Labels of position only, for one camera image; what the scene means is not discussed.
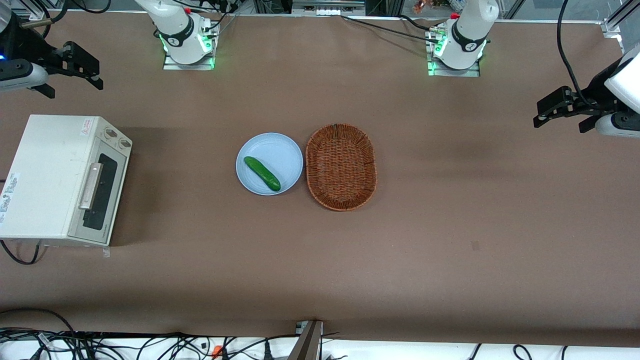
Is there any brown wicker basket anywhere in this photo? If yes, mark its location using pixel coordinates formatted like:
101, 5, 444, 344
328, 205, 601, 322
305, 123, 377, 212

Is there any black floor cable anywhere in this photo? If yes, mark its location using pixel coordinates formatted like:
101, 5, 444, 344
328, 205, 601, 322
0, 308, 77, 335

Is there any green cucumber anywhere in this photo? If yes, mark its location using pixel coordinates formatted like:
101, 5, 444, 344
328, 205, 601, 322
243, 156, 282, 193

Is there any aluminium frame profile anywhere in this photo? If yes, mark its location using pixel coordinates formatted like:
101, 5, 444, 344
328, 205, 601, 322
601, 0, 640, 40

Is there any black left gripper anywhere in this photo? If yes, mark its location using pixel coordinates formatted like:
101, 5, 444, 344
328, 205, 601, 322
532, 75, 621, 134

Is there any light blue plate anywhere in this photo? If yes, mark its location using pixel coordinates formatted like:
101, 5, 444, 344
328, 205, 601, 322
235, 132, 304, 196

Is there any black table cable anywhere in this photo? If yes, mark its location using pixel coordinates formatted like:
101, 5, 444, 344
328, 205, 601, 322
340, 14, 441, 45

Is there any black oven power cord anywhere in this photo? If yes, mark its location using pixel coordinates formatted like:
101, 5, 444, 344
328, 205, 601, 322
0, 240, 42, 266

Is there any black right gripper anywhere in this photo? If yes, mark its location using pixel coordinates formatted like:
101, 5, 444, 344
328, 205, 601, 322
4, 27, 104, 99

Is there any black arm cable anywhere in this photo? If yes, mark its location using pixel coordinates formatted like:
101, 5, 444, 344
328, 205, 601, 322
556, 0, 593, 107

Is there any grey camera stand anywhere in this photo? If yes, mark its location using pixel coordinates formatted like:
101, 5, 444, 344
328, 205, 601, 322
289, 320, 324, 360

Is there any white toaster oven body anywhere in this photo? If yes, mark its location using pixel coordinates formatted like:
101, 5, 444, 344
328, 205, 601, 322
0, 114, 133, 247

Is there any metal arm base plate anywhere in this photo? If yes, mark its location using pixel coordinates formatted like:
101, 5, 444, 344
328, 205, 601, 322
427, 27, 482, 78
162, 22, 217, 71

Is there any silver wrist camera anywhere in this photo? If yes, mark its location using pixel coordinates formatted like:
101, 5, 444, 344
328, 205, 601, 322
0, 59, 50, 92
595, 112, 640, 139

